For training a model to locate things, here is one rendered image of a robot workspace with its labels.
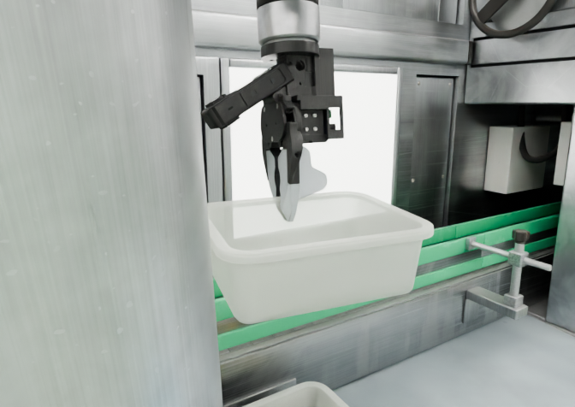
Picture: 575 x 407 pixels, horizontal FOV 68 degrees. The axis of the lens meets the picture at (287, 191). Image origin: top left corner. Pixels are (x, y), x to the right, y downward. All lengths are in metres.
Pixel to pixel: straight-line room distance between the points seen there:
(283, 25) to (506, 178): 0.91
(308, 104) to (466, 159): 0.80
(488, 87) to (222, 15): 0.68
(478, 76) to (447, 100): 0.09
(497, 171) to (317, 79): 0.85
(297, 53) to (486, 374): 0.68
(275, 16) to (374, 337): 0.57
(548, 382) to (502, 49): 0.72
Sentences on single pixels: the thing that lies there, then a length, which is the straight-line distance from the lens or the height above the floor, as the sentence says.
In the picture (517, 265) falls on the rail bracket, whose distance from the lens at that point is 0.92.
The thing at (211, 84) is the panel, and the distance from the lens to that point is 0.75.
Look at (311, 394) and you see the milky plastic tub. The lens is 0.69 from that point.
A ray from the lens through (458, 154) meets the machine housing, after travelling 1.23.
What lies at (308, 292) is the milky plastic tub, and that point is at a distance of 0.41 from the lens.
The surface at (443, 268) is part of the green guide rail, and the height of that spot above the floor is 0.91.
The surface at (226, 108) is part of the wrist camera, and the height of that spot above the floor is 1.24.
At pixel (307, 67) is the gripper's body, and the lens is 0.54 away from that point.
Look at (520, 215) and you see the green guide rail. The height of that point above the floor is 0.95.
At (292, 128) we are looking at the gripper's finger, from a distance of 0.49.
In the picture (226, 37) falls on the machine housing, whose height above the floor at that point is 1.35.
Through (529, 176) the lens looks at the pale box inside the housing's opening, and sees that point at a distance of 1.38.
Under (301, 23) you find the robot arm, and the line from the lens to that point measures 0.52.
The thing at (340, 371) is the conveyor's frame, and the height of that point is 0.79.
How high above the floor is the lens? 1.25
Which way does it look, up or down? 12 degrees down
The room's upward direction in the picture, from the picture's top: straight up
